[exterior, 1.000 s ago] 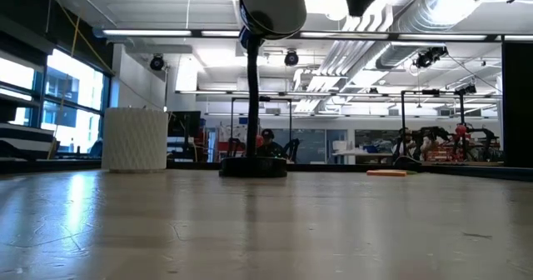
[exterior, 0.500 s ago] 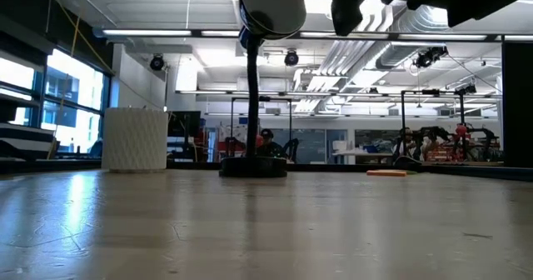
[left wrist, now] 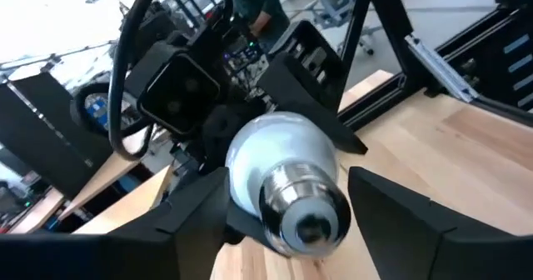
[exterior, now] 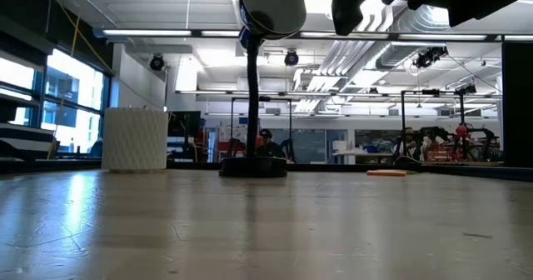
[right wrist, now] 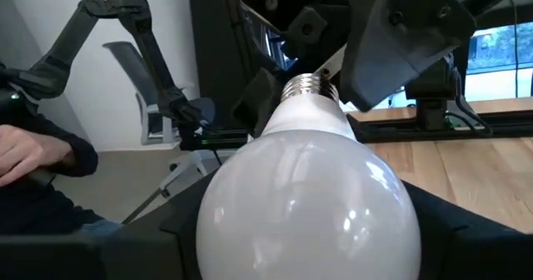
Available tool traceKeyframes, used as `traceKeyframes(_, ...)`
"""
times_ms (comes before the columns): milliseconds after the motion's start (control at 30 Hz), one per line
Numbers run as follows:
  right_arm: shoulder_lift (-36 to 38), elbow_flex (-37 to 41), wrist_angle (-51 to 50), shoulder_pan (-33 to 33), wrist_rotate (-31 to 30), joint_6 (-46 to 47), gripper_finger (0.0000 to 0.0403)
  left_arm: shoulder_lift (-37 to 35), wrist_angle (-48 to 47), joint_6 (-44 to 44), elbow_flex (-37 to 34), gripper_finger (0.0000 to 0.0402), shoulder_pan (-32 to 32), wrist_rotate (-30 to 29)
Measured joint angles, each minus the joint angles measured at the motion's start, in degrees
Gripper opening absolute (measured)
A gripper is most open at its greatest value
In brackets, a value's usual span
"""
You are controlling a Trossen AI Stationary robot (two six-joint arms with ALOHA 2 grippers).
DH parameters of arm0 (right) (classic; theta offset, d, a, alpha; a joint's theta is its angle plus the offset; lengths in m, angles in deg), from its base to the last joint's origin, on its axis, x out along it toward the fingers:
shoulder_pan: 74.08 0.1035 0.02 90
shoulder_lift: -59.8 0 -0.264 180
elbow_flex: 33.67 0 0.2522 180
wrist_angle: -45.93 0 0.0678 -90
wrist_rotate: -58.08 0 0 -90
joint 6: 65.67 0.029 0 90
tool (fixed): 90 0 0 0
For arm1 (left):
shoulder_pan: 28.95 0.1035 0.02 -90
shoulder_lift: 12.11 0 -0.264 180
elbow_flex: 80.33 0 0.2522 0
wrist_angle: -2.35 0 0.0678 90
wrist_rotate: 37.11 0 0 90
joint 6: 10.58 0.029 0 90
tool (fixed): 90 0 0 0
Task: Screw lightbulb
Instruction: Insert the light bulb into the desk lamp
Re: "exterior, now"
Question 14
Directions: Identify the black gooseneck desk lamp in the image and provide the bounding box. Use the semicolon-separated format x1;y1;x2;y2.
219;0;307;178

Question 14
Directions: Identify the person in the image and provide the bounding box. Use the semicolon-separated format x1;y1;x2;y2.
254;128;289;159

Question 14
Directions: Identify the orange sticky note pad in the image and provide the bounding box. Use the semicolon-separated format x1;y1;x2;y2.
366;169;408;178

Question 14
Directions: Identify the red and black background robot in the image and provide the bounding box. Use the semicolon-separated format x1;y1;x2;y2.
393;123;503;163

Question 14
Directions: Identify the black monitor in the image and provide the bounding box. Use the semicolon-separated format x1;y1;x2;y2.
167;110;202;139

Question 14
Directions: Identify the long ceiling light strip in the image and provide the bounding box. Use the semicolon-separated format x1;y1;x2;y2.
102;28;533;43

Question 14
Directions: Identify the white textured cup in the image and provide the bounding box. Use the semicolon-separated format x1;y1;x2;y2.
101;107;169;174

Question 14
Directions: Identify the large window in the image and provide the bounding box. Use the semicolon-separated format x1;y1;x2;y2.
0;48;110;155

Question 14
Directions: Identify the grey side desk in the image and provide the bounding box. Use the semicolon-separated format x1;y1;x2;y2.
0;92;57;161

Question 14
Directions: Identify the black ceiling camera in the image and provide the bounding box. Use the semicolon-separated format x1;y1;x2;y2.
149;53;166;72
413;45;450;69
284;49;300;68

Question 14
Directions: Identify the silver ventilation duct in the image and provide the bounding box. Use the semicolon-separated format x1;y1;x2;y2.
374;2;517;71

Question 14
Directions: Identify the black background stand frame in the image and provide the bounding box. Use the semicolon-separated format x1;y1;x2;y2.
400;88;466;158
230;96;294;163

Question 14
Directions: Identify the yellow cable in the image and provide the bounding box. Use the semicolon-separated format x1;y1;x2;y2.
44;0;172;160

